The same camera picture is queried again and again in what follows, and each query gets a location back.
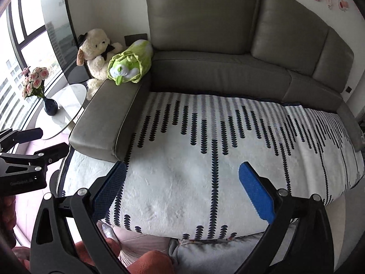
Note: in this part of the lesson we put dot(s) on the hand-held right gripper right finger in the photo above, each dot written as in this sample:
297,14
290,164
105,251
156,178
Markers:
256,194

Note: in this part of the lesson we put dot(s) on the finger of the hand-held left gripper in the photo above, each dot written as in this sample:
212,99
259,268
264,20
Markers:
54,151
25,135

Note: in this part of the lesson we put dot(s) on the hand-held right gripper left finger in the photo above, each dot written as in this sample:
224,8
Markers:
109,189

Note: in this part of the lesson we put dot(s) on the round white side table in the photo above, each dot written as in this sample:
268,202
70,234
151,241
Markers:
68,97

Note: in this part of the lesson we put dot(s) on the person's pink clothing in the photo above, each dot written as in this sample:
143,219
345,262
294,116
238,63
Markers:
137,242

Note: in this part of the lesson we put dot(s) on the pink flower bouquet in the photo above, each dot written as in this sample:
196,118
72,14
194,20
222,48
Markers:
35,77

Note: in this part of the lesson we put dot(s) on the white black printed blanket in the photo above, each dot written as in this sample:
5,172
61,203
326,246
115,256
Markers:
185,162

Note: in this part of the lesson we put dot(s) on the black framed window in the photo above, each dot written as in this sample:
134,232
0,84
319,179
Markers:
14,25

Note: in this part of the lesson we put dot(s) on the cream plush dog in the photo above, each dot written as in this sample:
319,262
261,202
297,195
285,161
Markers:
97,42

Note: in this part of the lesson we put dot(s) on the green cabbage plush pillow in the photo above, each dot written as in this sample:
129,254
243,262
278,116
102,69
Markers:
131,60

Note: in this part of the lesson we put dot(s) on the grey-green leather sofa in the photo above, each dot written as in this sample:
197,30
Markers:
199,14

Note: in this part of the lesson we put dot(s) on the black wall panel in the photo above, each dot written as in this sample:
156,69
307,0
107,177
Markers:
135,37

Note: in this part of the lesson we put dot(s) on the small pink white wall sticker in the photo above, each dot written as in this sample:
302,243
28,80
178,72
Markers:
329,0
343,5

